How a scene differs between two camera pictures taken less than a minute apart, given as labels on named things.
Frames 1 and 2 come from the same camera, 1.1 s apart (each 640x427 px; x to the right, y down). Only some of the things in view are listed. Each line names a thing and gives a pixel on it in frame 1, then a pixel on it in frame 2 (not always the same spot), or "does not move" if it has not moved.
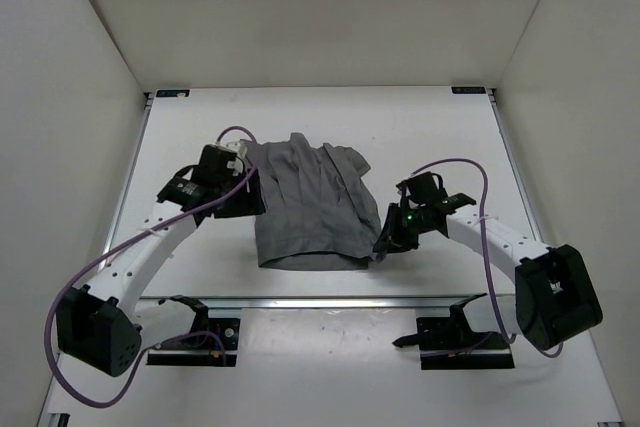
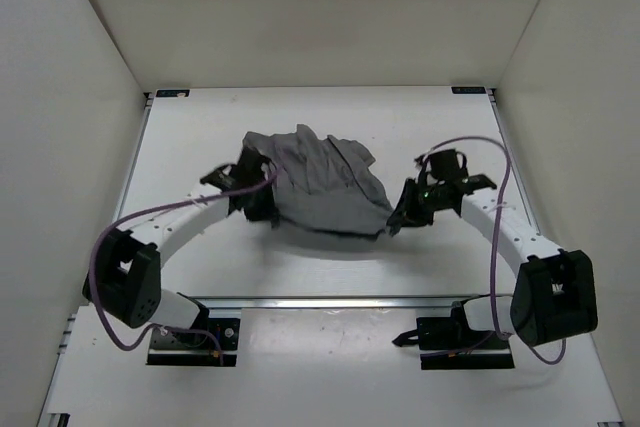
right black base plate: [443, 345] does not move
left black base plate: [216, 346] does not move
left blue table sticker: [173, 93] does not move
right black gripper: [392, 238] → [407, 213]
